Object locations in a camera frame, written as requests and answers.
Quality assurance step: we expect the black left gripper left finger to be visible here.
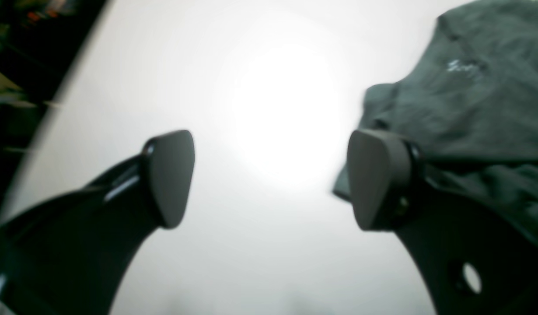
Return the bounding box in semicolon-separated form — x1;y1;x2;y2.
0;130;195;315

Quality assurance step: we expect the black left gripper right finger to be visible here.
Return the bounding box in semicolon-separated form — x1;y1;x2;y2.
347;129;538;315

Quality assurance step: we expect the dark grey t-shirt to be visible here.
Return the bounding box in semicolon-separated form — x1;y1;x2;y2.
358;0;538;246

